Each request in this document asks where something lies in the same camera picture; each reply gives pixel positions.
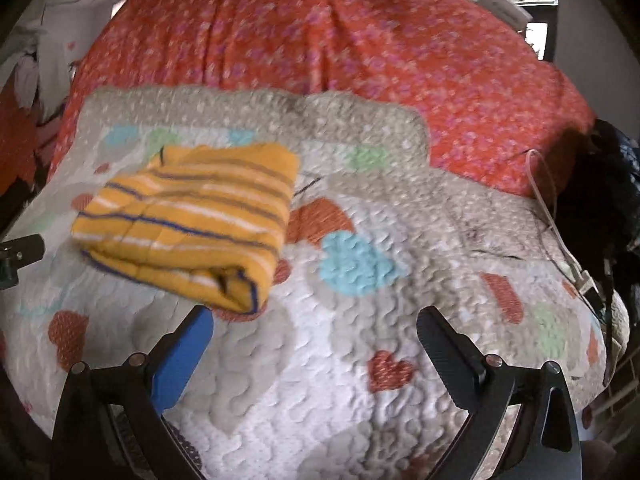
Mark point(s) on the yellow striped knit sweater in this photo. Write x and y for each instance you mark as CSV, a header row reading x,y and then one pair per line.
x,y
204,223

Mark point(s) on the quilted heart-pattern blanket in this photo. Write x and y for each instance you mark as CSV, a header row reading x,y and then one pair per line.
x,y
328,379

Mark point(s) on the black bag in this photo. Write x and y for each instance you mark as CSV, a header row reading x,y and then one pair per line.
x,y
598,214

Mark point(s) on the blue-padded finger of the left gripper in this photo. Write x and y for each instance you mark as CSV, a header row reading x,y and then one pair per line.
x,y
16,254

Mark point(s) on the white power strip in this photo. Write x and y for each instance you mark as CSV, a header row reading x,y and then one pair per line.
x,y
508,12

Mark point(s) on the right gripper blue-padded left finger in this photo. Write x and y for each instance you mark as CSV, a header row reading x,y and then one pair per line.
x,y
165,373

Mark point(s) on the red floral bedsheet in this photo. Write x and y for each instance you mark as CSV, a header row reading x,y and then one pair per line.
x,y
496,113

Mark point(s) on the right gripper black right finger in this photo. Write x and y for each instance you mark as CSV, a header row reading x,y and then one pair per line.
x,y
474,386

